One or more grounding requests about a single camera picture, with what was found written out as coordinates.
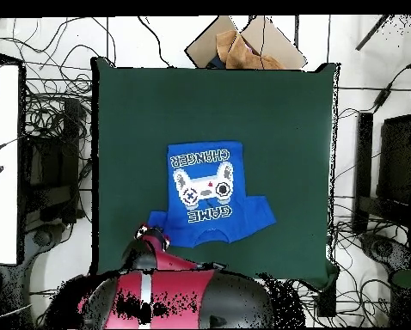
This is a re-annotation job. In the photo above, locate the black cable tangle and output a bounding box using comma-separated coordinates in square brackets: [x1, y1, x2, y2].
[22, 82, 93, 145]

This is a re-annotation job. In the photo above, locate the black power adapter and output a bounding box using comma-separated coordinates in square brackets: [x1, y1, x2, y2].
[372, 87, 393, 112]

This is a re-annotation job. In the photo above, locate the white side table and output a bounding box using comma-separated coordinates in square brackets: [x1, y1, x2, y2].
[0, 63, 21, 266]

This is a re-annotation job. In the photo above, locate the black chair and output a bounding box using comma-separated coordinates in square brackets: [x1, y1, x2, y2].
[353, 111, 411, 228]

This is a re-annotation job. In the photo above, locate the brown cloth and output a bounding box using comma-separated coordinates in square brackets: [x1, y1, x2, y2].
[215, 29, 285, 70]

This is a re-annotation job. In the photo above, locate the open cardboard box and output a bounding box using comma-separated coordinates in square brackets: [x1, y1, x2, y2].
[184, 15, 308, 71]

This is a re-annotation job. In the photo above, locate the blue printed t-shirt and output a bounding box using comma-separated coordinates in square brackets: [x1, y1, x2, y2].
[146, 140, 278, 249]

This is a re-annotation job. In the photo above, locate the dark green table cloth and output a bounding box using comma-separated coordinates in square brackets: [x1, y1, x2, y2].
[89, 56, 340, 290]

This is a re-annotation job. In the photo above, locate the black rod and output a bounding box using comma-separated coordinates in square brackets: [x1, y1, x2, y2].
[354, 15, 392, 52]

